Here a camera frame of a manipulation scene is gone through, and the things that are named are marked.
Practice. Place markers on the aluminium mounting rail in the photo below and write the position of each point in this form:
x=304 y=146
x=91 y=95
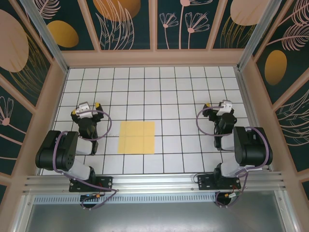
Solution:
x=154 y=181

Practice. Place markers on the grey metal sheet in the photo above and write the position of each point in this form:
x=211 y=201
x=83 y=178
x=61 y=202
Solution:
x=154 y=220

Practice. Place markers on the aluminium corner post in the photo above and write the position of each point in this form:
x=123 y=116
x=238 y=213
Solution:
x=260 y=33
x=46 y=36

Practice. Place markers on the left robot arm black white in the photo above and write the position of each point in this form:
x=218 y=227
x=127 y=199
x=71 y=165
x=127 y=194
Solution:
x=55 y=154

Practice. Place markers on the aluminium side rail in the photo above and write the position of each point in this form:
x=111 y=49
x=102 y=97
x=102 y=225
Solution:
x=251 y=108

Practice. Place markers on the small controller circuit board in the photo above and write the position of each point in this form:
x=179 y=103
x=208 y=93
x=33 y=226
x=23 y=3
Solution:
x=93 y=196
x=232 y=195

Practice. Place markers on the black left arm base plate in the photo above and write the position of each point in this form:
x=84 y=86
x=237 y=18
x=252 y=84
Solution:
x=103 y=183

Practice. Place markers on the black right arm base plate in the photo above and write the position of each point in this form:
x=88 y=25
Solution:
x=205 y=182

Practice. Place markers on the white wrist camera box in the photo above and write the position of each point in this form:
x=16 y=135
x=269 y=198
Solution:
x=84 y=111
x=224 y=107

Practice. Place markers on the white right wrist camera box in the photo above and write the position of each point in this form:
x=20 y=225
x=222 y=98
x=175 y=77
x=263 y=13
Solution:
x=224 y=107

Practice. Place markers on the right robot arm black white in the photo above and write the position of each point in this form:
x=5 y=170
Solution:
x=253 y=149

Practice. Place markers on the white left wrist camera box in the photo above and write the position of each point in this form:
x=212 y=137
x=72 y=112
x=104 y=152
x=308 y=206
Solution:
x=84 y=111

